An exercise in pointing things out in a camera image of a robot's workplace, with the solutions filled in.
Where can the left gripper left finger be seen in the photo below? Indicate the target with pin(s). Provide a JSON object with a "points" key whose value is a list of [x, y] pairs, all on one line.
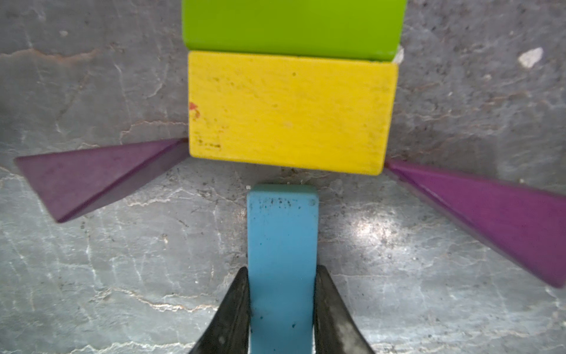
{"points": [[229, 329]]}

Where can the green block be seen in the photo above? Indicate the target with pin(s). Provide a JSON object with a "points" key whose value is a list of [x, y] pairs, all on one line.
{"points": [[348, 29]]}

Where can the yellow block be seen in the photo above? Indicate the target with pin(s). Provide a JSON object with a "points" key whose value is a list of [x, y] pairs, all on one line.
{"points": [[296, 112]]}

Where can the purple wedge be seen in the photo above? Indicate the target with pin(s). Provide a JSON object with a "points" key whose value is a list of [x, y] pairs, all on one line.
{"points": [[74, 183], [521, 223]]}

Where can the light blue long block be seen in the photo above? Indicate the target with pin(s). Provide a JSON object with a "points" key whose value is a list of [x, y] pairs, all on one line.
{"points": [[282, 251]]}

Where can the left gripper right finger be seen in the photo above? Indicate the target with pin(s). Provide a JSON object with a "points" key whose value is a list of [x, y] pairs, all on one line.
{"points": [[334, 328]]}

